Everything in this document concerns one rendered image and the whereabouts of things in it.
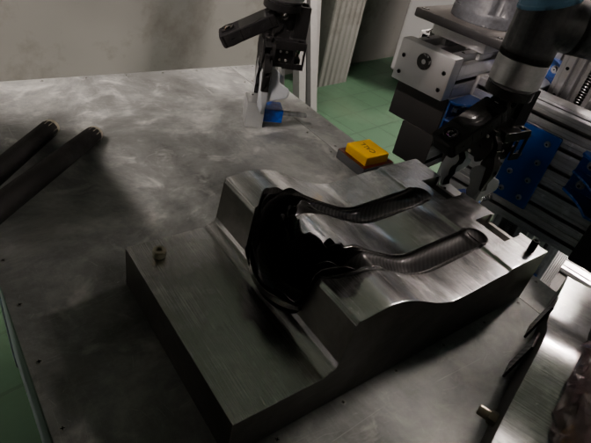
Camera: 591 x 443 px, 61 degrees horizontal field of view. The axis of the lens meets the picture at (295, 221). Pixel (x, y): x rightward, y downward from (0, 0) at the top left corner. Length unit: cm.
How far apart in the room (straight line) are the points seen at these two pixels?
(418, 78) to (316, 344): 74
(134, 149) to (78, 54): 186
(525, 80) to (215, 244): 49
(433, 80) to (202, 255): 68
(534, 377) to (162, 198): 56
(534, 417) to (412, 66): 78
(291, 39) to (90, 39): 186
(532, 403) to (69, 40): 250
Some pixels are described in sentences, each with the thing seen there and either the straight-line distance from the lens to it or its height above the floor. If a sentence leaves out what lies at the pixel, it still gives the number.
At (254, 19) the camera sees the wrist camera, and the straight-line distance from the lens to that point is 99.
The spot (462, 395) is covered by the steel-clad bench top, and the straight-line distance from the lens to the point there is 65.
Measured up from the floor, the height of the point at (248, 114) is 83.
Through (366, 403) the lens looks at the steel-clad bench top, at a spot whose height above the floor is 80.
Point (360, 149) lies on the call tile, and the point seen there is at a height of 84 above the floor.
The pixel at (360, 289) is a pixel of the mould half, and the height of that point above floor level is 93.
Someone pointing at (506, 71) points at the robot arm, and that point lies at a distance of 81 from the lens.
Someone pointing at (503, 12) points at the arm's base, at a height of 107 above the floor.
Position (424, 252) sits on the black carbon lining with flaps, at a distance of 68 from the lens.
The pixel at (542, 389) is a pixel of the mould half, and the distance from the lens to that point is 59.
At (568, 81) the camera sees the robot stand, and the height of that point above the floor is 97.
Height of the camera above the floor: 127
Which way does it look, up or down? 36 degrees down
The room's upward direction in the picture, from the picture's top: 13 degrees clockwise
